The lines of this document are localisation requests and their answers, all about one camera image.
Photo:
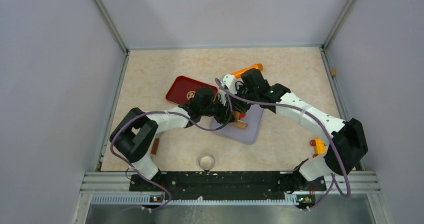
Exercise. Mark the lavender plastic cutting board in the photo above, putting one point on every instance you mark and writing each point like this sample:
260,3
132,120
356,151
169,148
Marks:
248,135

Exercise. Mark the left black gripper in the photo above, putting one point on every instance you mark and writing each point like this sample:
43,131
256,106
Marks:
224,110

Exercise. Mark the metal scraper wooden handle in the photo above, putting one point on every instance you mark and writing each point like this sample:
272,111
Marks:
155,145

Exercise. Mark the yellow toy car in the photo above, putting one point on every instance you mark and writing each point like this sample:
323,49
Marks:
319,147

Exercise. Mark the orange-red dough lump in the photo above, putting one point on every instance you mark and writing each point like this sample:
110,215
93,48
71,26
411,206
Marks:
240,115

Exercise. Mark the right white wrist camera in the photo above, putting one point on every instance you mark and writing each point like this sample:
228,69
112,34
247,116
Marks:
229,82

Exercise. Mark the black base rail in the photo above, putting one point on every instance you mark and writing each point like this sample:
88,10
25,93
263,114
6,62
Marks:
226,185

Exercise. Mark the dark red lacquer tray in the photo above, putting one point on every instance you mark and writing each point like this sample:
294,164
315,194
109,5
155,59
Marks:
184,88

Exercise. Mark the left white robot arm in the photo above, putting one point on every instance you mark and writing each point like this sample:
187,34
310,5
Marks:
132,138

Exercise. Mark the orange plastic rolling pin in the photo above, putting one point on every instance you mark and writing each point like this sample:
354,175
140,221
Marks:
258,66

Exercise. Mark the wooden double-ended dough roller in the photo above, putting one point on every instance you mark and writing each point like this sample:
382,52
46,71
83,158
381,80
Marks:
238,123

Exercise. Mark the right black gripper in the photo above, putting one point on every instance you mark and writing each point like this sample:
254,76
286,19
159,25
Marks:
237,106

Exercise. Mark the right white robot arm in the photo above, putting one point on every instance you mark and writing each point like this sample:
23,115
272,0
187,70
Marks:
345,140

